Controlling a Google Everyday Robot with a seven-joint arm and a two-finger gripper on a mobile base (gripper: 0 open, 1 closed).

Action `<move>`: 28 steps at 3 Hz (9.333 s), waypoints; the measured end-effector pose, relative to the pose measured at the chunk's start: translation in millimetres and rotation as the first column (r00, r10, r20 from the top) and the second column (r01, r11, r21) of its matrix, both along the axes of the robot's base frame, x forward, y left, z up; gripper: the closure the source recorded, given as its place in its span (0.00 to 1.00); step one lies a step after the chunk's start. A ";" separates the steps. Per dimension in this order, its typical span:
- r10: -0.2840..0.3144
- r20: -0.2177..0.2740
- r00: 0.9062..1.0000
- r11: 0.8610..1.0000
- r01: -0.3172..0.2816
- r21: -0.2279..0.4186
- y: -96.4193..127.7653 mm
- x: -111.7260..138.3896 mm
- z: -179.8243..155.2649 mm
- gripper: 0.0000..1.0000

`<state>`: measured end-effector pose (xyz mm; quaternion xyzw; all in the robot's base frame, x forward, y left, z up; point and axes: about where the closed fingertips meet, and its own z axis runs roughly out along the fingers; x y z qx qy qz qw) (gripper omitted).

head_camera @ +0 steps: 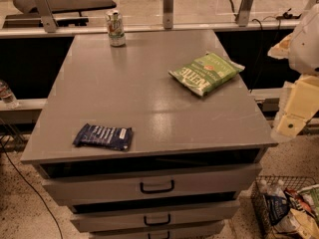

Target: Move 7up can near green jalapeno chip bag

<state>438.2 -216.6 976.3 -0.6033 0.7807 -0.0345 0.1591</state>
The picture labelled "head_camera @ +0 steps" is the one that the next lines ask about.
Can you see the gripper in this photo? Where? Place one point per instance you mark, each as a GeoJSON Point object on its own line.
{"type": "Point", "coordinates": [306, 49]}

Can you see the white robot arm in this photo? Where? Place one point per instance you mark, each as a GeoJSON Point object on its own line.
{"type": "Point", "coordinates": [303, 54]}

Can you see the green jalapeno chip bag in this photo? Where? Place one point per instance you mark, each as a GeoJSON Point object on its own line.
{"type": "Point", "coordinates": [205, 74]}

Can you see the dark blue bag in basket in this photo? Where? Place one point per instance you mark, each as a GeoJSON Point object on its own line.
{"type": "Point", "coordinates": [278, 208]}

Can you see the yellow snack bag in basket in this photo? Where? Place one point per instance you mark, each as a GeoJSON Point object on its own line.
{"type": "Point", "coordinates": [300, 223]}

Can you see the blue snack bag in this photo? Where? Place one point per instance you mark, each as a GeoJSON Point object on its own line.
{"type": "Point", "coordinates": [116, 138]}

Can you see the plastic bottle in basket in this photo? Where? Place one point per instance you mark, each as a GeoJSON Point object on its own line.
{"type": "Point", "coordinates": [273, 189]}

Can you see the grey drawer cabinet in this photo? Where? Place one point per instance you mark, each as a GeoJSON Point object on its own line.
{"type": "Point", "coordinates": [172, 128]}

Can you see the middle grey drawer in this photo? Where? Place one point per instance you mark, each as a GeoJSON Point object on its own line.
{"type": "Point", "coordinates": [154, 217]}

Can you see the grey drawer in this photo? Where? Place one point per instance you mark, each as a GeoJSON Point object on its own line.
{"type": "Point", "coordinates": [172, 232]}
{"type": "Point", "coordinates": [154, 217]}
{"type": "Point", "coordinates": [151, 184]}

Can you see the bottom grey drawer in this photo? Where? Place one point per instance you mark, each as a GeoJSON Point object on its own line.
{"type": "Point", "coordinates": [172, 232]}

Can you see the top grey drawer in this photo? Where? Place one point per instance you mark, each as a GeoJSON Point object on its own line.
{"type": "Point", "coordinates": [151, 184]}

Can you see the clear plastic water bottle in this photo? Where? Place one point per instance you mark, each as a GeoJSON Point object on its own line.
{"type": "Point", "coordinates": [7, 96]}

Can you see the right metal bracket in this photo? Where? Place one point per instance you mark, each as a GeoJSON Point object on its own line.
{"type": "Point", "coordinates": [242, 17]}

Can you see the metal bracket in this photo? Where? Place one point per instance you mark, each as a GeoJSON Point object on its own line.
{"type": "Point", "coordinates": [242, 17]}
{"type": "Point", "coordinates": [167, 14]}
{"type": "Point", "coordinates": [48, 21]}

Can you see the wire basket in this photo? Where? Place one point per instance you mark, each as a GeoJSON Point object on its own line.
{"type": "Point", "coordinates": [301, 193]}

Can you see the middle metal bracket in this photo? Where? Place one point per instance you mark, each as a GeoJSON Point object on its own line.
{"type": "Point", "coordinates": [167, 14]}

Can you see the left metal bracket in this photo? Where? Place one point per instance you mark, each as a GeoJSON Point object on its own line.
{"type": "Point", "coordinates": [48, 21]}

